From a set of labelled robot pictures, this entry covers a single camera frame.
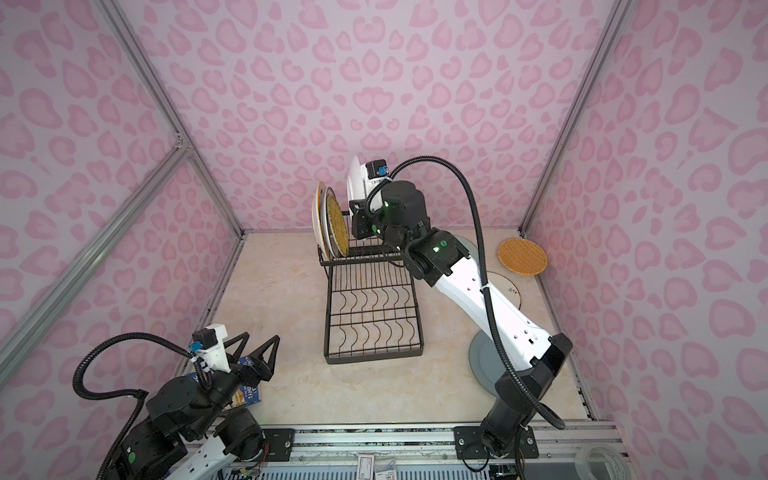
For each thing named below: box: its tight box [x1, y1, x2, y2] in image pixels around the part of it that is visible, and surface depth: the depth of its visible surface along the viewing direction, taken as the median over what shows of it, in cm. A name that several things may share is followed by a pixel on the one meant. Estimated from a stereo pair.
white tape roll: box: [575, 445, 630, 480], surface depth 71 cm
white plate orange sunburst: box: [322, 188, 338, 260], surface depth 75 cm
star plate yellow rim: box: [312, 181, 331, 260], surface depth 74 cm
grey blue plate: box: [468, 330, 507, 397], surface depth 88 cm
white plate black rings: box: [346, 155, 365, 217], surface depth 65 cm
